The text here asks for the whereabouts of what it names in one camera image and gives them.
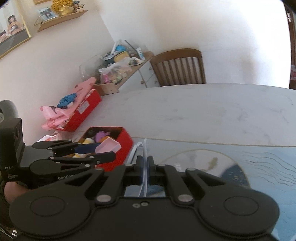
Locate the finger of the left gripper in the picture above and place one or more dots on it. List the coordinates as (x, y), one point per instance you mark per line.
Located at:
(66, 147)
(65, 165)

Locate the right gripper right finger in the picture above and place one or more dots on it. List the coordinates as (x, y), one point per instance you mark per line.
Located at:
(156, 172)

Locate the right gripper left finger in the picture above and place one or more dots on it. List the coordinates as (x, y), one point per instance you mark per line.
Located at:
(134, 172)

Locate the white sunglasses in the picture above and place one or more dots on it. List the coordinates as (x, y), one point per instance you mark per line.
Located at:
(144, 163)

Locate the pink ridged soap dish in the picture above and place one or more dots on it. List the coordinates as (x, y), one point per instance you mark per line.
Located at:
(104, 148)

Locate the person's left hand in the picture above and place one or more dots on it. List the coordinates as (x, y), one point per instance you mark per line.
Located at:
(13, 190)

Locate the pink folded cloth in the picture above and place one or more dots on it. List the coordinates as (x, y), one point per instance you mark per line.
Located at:
(56, 116)

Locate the purple spiky ball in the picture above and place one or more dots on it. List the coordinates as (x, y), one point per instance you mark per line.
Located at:
(100, 135)

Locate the red heart-shaped tin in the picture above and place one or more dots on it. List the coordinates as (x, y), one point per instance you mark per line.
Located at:
(117, 133)

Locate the orange ball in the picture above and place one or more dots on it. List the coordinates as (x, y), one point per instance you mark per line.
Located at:
(107, 140)

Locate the blue fabric flower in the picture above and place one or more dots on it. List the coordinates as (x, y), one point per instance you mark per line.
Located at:
(67, 101)

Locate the red cardboard box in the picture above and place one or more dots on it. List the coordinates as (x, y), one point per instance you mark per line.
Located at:
(89, 103)

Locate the small wooden crate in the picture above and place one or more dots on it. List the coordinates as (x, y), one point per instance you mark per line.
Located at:
(106, 89)

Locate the clear glass bowl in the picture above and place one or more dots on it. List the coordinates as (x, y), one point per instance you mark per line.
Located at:
(90, 68)

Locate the plastic bag of items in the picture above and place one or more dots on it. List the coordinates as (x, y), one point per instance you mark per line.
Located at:
(115, 72)

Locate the white sideboard cabinet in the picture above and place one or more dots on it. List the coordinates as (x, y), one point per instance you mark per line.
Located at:
(142, 76)

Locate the teal yellow lunch box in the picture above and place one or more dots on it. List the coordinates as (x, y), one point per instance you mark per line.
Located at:
(115, 55)

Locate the brown wooden chair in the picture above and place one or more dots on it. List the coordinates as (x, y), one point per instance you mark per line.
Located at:
(179, 67)

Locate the wooden wall shelf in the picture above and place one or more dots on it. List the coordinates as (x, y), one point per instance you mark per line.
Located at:
(48, 18)

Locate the framed picture on wall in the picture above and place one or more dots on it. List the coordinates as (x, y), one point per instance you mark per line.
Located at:
(14, 31)

